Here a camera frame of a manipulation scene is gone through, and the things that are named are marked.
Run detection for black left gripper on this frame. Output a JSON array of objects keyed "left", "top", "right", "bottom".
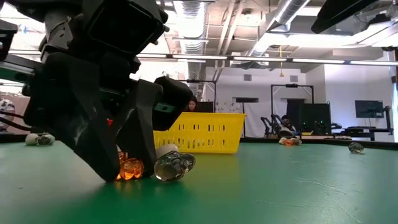
[{"left": 0, "top": 51, "right": 193, "bottom": 179}]

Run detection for person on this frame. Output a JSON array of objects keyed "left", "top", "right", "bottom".
[
  {"left": 185, "top": 95, "right": 200, "bottom": 113},
  {"left": 276, "top": 114, "right": 301, "bottom": 139},
  {"left": 0, "top": 98, "right": 16, "bottom": 132}
]

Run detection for yellow plastic basket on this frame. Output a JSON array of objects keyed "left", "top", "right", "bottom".
[{"left": 153, "top": 111, "right": 248, "bottom": 154}]

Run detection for black partition panel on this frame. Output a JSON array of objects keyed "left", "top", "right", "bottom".
[{"left": 285, "top": 98, "right": 332, "bottom": 136}]

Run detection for black background robot arms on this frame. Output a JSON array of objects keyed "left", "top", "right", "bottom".
[{"left": 259, "top": 114, "right": 280, "bottom": 138}]

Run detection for silver ventilation duct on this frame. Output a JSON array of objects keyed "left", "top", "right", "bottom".
[
  {"left": 245, "top": 0, "right": 312, "bottom": 68},
  {"left": 172, "top": 0, "right": 208, "bottom": 100}
]

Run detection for black metal stand frame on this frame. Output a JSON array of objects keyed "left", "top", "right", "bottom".
[
  {"left": 270, "top": 83, "right": 315, "bottom": 138},
  {"left": 186, "top": 79, "right": 218, "bottom": 113}
]

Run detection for ceiling light rail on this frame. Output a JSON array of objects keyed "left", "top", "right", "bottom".
[{"left": 9, "top": 49, "right": 398, "bottom": 67}]

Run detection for black wall monitor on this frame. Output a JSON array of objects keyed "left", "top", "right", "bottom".
[{"left": 354, "top": 100, "right": 385, "bottom": 119}]

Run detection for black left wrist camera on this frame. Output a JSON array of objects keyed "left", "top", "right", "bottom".
[{"left": 83, "top": 0, "right": 170, "bottom": 57}]

